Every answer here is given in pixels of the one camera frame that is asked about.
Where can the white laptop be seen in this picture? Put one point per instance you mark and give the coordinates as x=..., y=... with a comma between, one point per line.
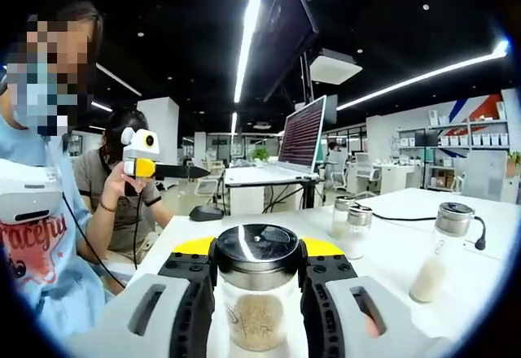
x=303, y=134

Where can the white mesh office chair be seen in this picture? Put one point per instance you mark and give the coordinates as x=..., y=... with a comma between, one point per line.
x=338, y=173
x=366, y=175

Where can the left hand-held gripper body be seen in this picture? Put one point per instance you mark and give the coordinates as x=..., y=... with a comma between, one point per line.
x=136, y=150

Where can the large dark hanging monitor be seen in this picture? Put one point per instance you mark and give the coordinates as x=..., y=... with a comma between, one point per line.
x=285, y=20

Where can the white powder seasoning bottle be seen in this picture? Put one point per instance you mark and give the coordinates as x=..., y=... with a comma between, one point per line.
x=358, y=228
x=431, y=268

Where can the brown granule seasoning bottle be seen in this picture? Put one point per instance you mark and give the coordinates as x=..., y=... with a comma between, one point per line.
x=256, y=272

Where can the person's dark hair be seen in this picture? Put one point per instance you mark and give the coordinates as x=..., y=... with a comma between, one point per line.
x=95, y=49

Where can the black computer mouse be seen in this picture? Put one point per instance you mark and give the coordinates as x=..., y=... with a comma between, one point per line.
x=206, y=213

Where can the white storage shelf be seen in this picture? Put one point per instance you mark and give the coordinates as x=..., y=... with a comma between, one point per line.
x=476, y=123

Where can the small potted plant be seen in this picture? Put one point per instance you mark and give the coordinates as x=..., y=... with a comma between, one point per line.
x=513, y=156
x=260, y=154

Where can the small dark hanging monitor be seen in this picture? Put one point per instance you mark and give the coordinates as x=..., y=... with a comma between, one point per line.
x=331, y=110

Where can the white ceiling air conditioner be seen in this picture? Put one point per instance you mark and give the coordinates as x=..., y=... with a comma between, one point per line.
x=335, y=67

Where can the person's left hand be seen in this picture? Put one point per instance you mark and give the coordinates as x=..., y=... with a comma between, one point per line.
x=114, y=189

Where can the long ceiling light strip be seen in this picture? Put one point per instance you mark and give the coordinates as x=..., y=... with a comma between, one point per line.
x=246, y=49

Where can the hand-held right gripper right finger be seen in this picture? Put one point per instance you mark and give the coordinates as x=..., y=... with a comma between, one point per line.
x=325, y=321

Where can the black laptop stand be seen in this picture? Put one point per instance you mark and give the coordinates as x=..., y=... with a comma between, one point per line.
x=308, y=195

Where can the black monitor on floor stand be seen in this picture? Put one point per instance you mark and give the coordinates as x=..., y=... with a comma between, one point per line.
x=426, y=137

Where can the row of white storage boxes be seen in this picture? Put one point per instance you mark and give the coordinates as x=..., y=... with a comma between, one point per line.
x=484, y=139

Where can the white chest device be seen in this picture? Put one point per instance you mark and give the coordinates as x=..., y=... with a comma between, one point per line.
x=28, y=191

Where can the tan powder seasoning bottle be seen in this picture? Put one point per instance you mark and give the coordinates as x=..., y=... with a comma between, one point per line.
x=342, y=211

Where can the grey office chair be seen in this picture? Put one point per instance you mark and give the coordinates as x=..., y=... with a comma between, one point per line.
x=486, y=175

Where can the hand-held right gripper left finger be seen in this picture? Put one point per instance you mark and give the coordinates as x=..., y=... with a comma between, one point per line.
x=187, y=317

